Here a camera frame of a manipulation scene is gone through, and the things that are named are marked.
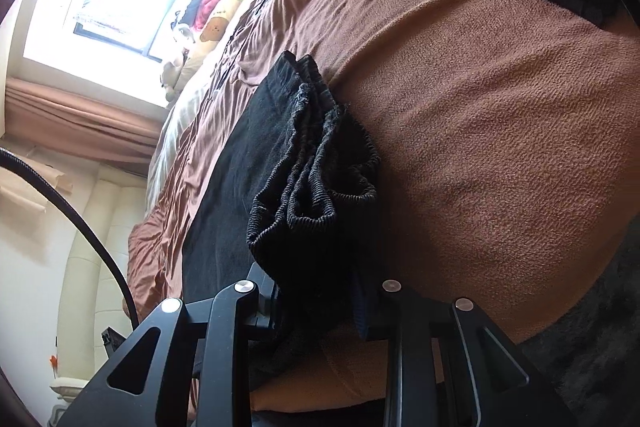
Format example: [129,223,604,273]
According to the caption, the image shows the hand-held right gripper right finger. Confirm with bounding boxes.
[352,271,576,427]

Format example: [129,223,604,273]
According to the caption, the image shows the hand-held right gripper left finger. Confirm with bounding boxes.
[55,264,279,427]

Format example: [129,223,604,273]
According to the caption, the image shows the black pants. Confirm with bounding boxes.
[182,51,382,391]

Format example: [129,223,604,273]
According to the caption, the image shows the cream padded headboard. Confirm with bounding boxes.
[49,161,167,404]

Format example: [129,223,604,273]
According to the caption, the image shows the brown blanket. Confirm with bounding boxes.
[127,0,640,414]

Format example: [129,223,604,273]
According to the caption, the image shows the cream hanging cloth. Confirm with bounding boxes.
[0,161,72,214]

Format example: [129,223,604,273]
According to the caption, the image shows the white plush toy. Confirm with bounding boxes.
[159,23,197,104]

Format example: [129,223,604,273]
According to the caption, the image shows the pink curtain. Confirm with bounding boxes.
[4,76,167,168]

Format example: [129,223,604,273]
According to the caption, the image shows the window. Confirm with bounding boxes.
[22,0,237,108]

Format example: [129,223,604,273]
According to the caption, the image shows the red cloth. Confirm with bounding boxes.
[196,0,224,31]

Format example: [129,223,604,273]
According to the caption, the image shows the black braided cable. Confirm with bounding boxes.
[0,146,142,334]

